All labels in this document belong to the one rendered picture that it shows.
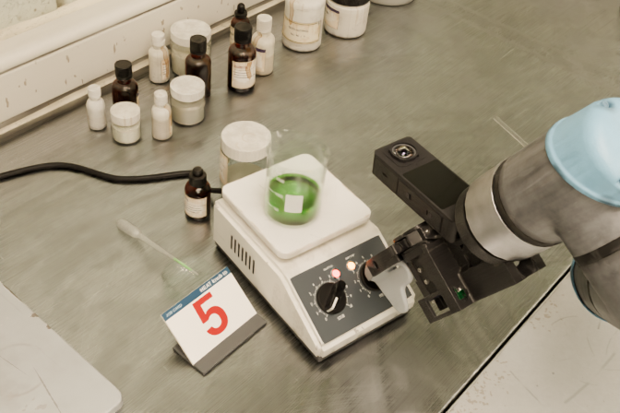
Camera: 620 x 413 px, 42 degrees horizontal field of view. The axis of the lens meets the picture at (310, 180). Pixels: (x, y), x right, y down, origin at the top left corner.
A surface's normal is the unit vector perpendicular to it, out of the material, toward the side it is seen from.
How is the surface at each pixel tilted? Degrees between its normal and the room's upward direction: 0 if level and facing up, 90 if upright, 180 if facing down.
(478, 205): 77
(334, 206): 0
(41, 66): 90
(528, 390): 0
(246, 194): 0
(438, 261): 30
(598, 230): 72
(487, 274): 90
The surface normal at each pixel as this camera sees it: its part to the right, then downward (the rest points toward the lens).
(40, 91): 0.76, 0.48
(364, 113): 0.09, -0.75
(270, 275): -0.80, 0.34
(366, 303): 0.38, -0.36
